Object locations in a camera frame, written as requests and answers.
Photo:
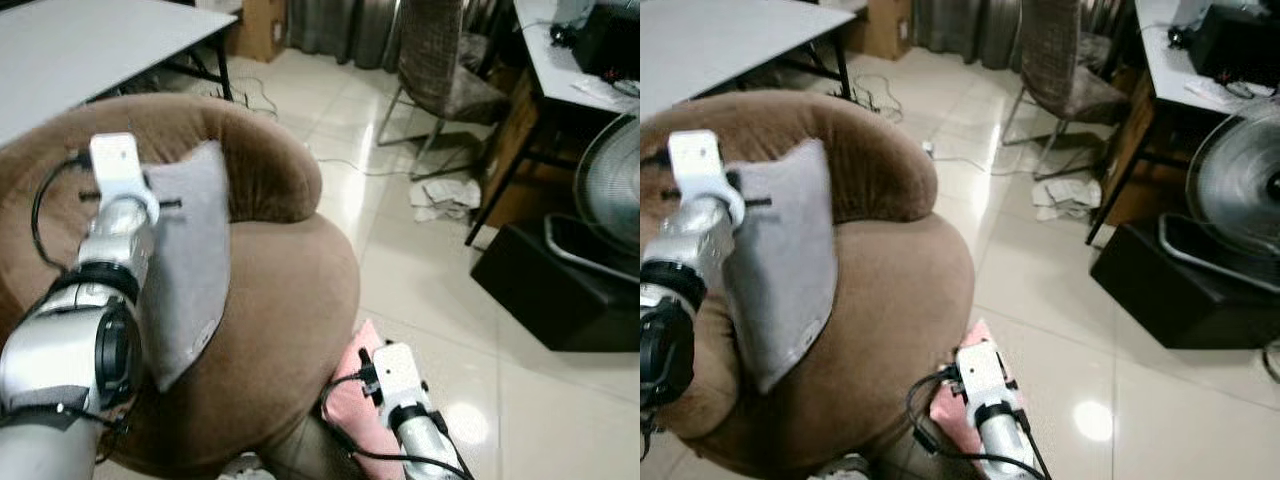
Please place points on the grey pillow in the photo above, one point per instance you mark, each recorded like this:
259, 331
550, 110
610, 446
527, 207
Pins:
195, 270
790, 270

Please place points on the pink pillow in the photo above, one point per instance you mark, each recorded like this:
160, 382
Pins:
350, 405
950, 415

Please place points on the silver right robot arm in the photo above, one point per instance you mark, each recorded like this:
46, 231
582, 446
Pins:
425, 445
1005, 445

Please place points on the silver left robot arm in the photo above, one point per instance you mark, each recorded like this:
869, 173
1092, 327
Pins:
690, 240
60, 350

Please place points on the grey floor fan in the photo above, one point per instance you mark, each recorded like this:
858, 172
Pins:
1235, 175
615, 180

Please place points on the brown round sofa chair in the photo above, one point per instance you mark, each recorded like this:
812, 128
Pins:
290, 300
900, 300

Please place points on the white table with black legs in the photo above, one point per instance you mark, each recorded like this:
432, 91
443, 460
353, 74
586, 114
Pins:
90, 50
720, 40

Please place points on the brown cardboard box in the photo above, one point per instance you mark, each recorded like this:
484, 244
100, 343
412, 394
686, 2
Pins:
262, 30
885, 30

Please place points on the black device on desk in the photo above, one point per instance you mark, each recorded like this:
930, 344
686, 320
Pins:
610, 45
1235, 45

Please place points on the grey curtain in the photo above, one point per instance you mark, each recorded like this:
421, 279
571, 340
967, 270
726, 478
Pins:
340, 25
960, 25

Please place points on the white robot foot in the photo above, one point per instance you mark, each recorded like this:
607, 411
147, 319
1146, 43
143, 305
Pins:
240, 467
845, 467

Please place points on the white crumpled cloth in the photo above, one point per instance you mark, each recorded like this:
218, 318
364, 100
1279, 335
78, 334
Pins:
445, 198
1065, 197

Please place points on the brown woven metal-leg chair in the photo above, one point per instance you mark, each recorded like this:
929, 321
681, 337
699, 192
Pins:
435, 60
1055, 55

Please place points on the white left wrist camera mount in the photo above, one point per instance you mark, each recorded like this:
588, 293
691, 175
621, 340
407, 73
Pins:
690, 160
115, 165

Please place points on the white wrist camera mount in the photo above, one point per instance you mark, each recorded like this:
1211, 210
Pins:
690, 160
982, 375
115, 165
400, 372

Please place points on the white desk with black frame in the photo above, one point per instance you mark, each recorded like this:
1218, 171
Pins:
1165, 60
545, 60

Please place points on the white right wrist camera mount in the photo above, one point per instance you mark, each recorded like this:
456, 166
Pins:
982, 375
400, 372

